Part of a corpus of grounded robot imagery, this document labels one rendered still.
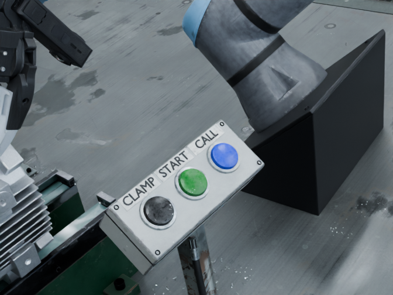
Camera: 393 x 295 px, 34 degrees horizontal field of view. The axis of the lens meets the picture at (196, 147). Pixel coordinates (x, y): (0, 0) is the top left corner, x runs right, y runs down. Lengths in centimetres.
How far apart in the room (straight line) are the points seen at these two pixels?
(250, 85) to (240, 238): 24
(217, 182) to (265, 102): 38
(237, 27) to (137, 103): 38
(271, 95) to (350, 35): 48
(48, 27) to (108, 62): 81
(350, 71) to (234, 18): 19
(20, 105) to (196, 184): 20
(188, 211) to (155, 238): 5
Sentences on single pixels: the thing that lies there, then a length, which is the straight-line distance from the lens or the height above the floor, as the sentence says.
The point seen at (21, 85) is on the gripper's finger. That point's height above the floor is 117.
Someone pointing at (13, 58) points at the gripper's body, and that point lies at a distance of 68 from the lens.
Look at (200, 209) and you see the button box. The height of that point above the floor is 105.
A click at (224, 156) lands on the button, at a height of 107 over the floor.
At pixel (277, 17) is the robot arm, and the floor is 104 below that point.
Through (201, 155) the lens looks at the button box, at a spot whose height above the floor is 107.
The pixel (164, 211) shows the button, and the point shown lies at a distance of 63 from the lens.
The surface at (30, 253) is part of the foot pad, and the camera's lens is 77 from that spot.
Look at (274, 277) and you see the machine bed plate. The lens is 91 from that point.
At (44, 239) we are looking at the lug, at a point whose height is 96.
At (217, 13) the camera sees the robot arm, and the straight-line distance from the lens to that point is 103.
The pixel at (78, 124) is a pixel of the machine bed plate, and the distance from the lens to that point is 131.
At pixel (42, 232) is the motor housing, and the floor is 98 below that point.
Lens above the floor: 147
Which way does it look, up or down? 35 degrees down
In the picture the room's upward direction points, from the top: 11 degrees counter-clockwise
